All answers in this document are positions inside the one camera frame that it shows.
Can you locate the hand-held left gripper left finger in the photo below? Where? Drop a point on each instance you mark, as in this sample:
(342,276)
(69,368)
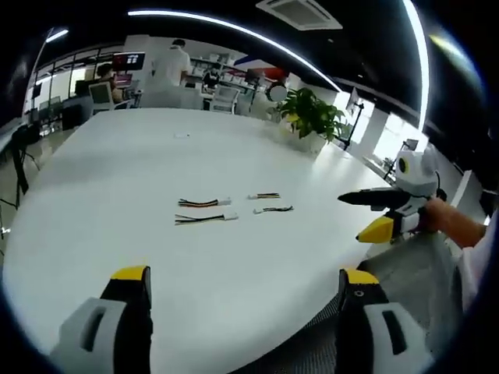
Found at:
(102,320)

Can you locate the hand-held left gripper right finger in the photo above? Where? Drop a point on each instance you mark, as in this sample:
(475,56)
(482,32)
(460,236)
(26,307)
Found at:
(380,323)

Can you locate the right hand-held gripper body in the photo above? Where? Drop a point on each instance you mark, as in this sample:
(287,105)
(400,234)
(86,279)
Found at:
(416,175)

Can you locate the person's right hand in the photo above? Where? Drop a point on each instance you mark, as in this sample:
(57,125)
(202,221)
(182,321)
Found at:
(434,216)

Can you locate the green potted plant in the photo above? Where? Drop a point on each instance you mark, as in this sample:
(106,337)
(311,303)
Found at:
(312,113)

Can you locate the person's white shirt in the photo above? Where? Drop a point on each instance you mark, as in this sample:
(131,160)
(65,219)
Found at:
(477,265)

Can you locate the white office chair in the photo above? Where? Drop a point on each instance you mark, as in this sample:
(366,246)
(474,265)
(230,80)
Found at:
(225,99)
(101,95)

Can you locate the black tripod stand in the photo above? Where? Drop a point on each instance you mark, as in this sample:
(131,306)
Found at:
(20,156)

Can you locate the ceiling air conditioner vent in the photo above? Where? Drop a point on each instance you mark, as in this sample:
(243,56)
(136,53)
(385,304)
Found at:
(300,13)

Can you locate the small white flat tag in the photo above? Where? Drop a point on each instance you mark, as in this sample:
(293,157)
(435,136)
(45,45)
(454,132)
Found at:
(181,135)

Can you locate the long curved ceiling light strip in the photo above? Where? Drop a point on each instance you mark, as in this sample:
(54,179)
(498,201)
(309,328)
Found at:
(253,33)

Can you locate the red-lit monitor screen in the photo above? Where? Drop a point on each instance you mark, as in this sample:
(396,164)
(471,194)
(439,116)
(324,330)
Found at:
(129,62)

